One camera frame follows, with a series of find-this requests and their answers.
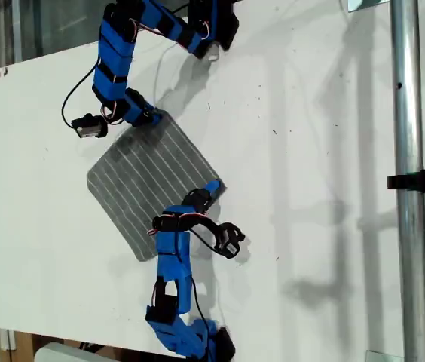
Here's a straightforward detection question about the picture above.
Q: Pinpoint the grey striped towel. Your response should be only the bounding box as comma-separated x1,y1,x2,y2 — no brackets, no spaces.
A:
86,112,228,263

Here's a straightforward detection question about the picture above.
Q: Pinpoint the wooden table leg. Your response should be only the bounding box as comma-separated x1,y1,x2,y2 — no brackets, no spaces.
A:
11,331,35,362

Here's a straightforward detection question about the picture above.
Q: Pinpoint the camera black stalk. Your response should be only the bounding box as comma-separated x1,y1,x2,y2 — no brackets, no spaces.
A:
188,216,224,246

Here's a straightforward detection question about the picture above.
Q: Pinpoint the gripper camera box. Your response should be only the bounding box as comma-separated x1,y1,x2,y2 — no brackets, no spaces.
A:
71,112,109,140
216,222,246,259

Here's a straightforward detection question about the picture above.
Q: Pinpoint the camera black cable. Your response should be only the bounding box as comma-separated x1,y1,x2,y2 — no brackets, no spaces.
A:
188,228,223,333
60,63,99,127

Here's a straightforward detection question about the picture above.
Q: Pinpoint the steel post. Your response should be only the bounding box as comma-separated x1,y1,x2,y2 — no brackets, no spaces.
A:
389,0,425,362

